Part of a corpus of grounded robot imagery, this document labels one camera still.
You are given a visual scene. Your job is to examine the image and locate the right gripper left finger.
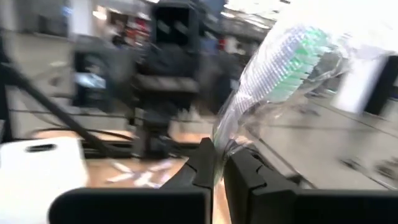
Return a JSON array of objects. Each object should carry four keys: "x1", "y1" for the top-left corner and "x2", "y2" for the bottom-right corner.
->
[{"x1": 49, "y1": 138, "x2": 218, "y2": 224}]

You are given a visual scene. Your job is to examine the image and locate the clear plastic bags pile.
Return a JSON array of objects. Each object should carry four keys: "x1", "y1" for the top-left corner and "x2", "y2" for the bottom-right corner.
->
[{"x1": 110, "y1": 161, "x2": 134, "y2": 174}]

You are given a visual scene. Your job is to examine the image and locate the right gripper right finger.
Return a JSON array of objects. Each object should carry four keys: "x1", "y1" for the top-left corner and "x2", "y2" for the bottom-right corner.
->
[{"x1": 223, "y1": 146, "x2": 398, "y2": 224}]

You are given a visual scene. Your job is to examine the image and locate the green toothbrush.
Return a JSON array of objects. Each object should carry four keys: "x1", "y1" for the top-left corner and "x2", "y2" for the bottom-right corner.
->
[
  {"x1": 212, "y1": 12, "x2": 358, "y2": 187},
  {"x1": 105, "y1": 172, "x2": 137, "y2": 184}
]

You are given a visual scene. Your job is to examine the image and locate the white plastic bin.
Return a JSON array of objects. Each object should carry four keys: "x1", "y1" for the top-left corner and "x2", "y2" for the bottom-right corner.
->
[{"x1": 0, "y1": 136, "x2": 90, "y2": 224}]

